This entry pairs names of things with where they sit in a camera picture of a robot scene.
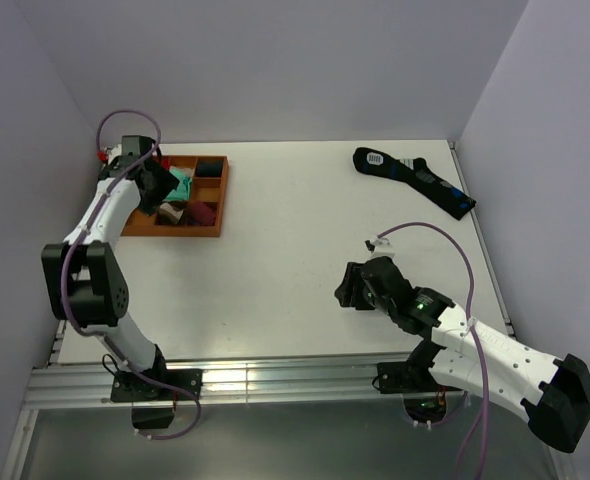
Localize orange compartment tray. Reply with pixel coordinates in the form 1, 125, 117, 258
122, 155, 229, 237

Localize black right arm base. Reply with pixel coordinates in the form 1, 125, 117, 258
371, 360, 470, 430

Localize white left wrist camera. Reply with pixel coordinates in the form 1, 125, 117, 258
97, 135, 155, 164

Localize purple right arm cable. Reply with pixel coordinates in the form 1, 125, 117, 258
376, 220, 491, 480

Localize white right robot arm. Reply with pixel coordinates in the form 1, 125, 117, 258
335, 257, 590, 453

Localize brown striped sock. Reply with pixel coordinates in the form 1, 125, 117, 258
156, 202, 187, 227

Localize aluminium mounting rail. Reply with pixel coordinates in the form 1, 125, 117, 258
22, 354, 407, 410

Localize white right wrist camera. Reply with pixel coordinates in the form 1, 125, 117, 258
365, 235, 394, 255

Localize teal sock roll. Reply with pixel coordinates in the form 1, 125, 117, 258
165, 166, 194, 202

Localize black blue sock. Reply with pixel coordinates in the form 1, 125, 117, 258
352, 147, 476, 220

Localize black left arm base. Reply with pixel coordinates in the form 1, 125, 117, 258
101, 352, 203, 441

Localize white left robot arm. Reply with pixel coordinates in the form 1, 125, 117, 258
41, 155, 178, 399

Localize dark green sock roll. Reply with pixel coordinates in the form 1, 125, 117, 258
194, 158, 225, 178

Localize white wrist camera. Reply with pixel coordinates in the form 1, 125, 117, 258
97, 135, 155, 164
365, 235, 394, 255

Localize purple sock roll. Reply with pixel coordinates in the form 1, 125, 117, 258
186, 201, 217, 226

